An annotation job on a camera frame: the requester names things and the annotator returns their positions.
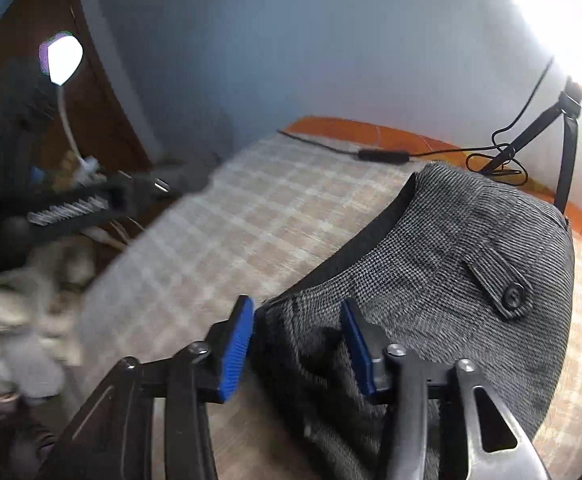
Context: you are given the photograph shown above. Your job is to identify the black tripod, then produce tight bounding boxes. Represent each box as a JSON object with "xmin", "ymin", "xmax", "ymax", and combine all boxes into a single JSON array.
[{"xmin": 481, "ymin": 77, "xmax": 582, "ymax": 216}]

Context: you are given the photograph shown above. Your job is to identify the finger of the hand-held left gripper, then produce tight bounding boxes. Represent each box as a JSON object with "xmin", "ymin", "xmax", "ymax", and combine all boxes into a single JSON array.
[{"xmin": 118, "ymin": 165, "xmax": 216, "ymax": 211}]

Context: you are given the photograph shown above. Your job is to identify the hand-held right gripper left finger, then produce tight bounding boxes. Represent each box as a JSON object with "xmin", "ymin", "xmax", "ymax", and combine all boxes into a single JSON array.
[{"xmin": 37, "ymin": 295, "xmax": 255, "ymax": 480}]

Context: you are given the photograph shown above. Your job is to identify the brown wooden door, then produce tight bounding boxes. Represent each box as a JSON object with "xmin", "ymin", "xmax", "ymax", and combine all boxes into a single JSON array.
[{"xmin": 0, "ymin": 0, "xmax": 153, "ymax": 173}]

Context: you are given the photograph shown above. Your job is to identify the checked bed sheet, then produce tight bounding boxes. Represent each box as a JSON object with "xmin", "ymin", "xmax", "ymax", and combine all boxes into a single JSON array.
[{"xmin": 78, "ymin": 132, "xmax": 582, "ymax": 480}]

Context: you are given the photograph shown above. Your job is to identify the black cable with switch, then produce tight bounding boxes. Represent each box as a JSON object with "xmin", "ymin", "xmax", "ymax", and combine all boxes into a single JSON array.
[{"xmin": 277, "ymin": 57, "xmax": 557, "ymax": 189}]

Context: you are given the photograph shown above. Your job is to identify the orange mattress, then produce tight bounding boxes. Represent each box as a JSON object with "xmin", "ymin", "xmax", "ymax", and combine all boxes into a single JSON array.
[{"xmin": 288, "ymin": 116, "xmax": 582, "ymax": 261}]

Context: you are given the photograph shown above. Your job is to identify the pile of pale cloth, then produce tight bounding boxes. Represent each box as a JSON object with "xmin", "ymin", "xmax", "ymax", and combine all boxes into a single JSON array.
[{"xmin": 0, "ymin": 232, "xmax": 99, "ymax": 403}]

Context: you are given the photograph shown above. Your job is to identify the grey checked pants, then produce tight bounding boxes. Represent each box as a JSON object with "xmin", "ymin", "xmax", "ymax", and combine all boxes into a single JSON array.
[{"xmin": 253, "ymin": 161, "xmax": 576, "ymax": 480}]

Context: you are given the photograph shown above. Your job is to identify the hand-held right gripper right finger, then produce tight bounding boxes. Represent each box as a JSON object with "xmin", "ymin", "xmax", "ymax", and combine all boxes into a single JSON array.
[{"xmin": 340, "ymin": 298, "xmax": 552, "ymax": 480}]

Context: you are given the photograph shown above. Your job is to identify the white gooseneck lamp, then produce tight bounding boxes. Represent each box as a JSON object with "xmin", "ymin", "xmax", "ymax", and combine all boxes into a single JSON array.
[{"xmin": 39, "ymin": 32, "xmax": 106, "ymax": 182}]

